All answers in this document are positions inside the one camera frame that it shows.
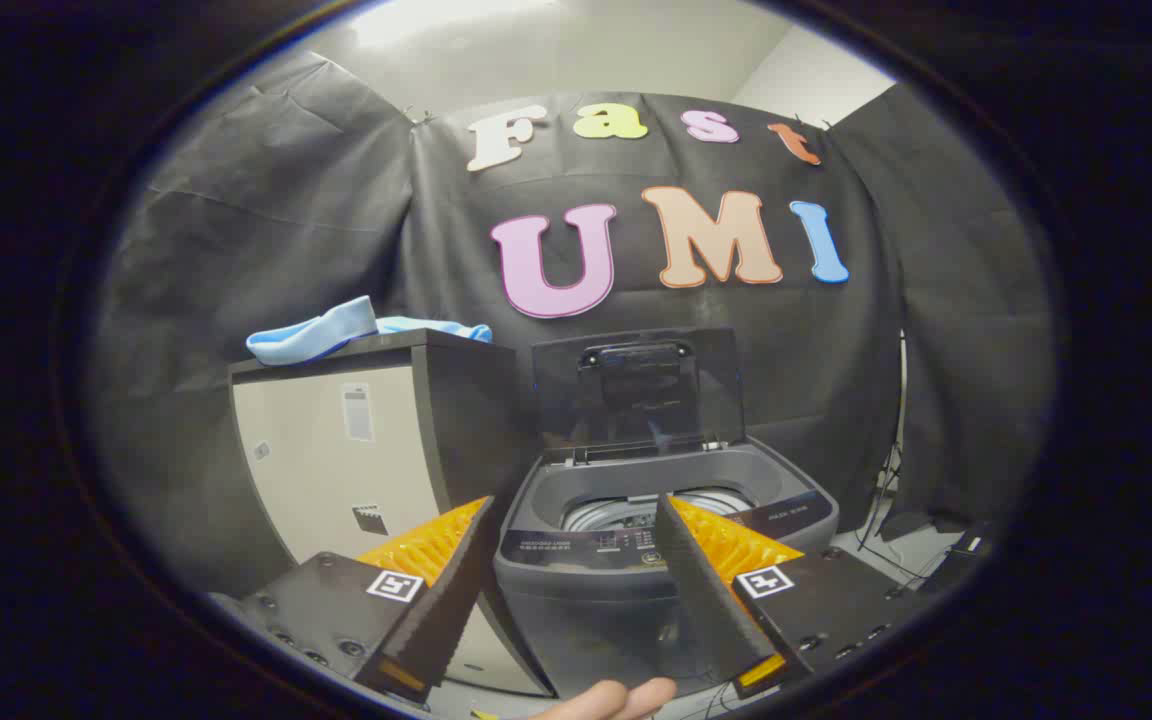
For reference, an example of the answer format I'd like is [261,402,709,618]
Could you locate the dark floor object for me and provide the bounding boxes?
[931,520,999,593]

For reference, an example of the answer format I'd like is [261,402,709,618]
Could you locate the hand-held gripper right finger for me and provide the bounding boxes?
[652,492,927,701]

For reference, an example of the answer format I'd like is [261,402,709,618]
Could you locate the grey washing machine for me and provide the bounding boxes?
[492,440,840,701]

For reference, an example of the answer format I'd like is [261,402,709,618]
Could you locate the light blue shirt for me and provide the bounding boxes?
[245,295,494,367]

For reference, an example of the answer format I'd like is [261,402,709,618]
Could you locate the beige cabinet with dark top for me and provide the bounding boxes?
[228,328,557,698]

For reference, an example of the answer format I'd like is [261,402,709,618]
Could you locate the thin light stand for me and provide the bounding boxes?
[856,330,915,561]

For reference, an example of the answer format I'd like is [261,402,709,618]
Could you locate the black backdrop cloth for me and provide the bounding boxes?
[86,50,1057,601]

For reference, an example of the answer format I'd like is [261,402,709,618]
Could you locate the dark transparent washing machine lid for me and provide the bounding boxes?
[531,328,747,466]

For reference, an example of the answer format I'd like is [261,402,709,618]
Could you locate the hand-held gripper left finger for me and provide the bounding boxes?
[234,495,499,704]

